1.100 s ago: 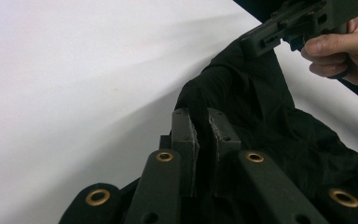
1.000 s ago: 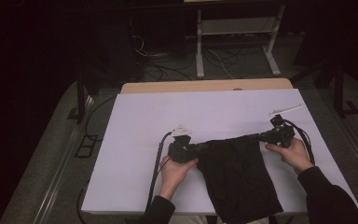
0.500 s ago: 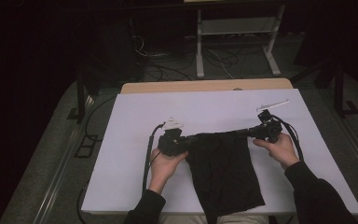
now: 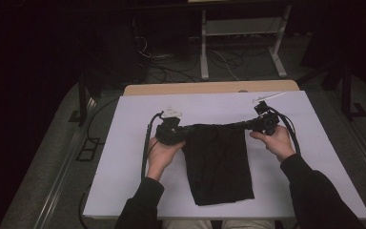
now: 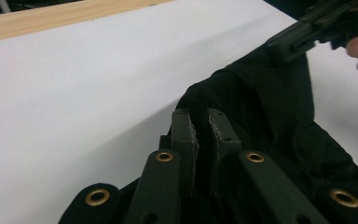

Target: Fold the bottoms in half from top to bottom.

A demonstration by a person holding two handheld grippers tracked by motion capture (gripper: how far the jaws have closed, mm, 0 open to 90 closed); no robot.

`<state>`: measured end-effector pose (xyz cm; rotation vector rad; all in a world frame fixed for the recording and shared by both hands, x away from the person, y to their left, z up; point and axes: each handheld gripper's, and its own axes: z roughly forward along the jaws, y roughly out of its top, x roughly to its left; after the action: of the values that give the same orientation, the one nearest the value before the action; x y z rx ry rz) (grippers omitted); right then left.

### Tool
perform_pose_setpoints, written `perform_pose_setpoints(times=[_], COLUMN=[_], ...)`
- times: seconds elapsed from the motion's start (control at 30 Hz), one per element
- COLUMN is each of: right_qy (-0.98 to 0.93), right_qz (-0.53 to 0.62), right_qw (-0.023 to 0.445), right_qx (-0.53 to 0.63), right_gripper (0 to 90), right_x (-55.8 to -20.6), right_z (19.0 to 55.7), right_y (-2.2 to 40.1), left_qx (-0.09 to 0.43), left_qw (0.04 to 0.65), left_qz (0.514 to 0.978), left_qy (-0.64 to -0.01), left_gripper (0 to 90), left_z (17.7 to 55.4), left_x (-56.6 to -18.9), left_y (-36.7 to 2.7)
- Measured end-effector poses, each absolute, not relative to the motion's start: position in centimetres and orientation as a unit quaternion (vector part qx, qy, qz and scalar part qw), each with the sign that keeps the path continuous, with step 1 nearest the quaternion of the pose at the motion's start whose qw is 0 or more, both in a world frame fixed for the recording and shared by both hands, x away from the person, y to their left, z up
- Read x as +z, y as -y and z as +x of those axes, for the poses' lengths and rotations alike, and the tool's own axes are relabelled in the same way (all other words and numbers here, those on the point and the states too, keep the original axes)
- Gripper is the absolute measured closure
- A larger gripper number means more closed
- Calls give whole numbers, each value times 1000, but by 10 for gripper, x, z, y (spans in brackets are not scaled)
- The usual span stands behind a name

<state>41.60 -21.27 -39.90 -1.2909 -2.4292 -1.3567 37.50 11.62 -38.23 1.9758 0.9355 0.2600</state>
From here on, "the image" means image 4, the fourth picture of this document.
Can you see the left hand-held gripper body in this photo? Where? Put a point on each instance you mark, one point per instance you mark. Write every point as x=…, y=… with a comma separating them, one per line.
x=170, y=133

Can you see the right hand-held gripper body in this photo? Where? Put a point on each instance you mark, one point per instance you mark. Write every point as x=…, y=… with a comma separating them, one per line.
x=268, y=122

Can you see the black pants with white logo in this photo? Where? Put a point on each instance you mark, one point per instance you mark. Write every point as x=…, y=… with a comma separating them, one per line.
x=219, y=165

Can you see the person's right hand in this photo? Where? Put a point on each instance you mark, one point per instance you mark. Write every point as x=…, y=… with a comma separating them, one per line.
x=278, y=144

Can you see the person's left hand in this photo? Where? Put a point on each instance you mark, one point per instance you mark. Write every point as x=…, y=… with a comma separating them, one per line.
x=160, y=157

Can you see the grey table grommet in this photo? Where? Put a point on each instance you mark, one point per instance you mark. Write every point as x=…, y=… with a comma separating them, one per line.
x=243, y=91

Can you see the wooden table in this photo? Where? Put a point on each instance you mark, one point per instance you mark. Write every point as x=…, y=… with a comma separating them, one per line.
x=171, y=88

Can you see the white table mat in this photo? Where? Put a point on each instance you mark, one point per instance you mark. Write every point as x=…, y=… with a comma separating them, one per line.
x=124, y=178

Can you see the white metal stand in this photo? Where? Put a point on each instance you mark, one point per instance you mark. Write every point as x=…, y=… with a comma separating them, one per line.
x=204, y=47

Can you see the black metal stand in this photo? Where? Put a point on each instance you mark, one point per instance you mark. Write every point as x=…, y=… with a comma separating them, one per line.
x=82, y=101
x=346, y=92

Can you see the dark equipment cabinet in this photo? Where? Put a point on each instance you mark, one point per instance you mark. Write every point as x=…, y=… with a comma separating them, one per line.
x=124, y=57

